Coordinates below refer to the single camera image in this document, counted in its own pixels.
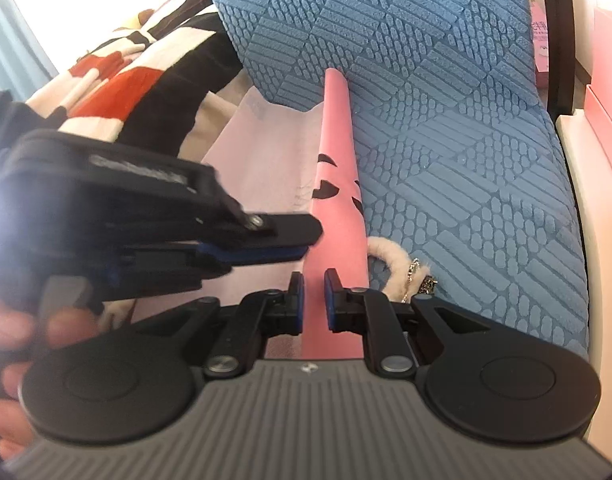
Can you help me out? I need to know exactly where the small pink carton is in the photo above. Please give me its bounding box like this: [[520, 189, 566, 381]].
[[530, 0, 552, 74]]

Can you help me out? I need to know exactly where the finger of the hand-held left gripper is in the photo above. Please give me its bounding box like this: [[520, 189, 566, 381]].
[[237, 212, 325, 248], [186, 243, 309, 282]]

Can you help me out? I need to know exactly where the pink cardboard box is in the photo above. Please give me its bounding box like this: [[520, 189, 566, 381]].
[[586, 7, 612, 122]]

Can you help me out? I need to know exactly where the person's left hand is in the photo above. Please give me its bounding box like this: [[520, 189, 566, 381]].
[[0, 290, 100, 461]]

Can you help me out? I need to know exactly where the blue textured chair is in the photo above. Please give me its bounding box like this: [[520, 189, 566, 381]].
[[196, 0, 591, 361]]

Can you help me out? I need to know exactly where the white fuzzy hair tie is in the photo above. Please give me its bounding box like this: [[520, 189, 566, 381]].
[[367, 237, 439, 306]]

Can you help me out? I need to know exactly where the striped blanket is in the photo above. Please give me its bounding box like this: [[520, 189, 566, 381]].
[[26, 0, 247, 173]]

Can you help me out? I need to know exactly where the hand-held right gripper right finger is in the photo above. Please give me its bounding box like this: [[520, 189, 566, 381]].
[[323, 268, 491, 379]]

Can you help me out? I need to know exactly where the blue curtain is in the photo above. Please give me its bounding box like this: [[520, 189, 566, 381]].
[[0, 0, 60, 104]]

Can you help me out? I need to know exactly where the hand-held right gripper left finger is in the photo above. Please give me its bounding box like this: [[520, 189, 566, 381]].
[[131, 271, 307, 380]]

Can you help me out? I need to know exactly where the white chair with black frame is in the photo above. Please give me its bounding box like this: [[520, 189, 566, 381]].
[[523, 0, 612, 456]]

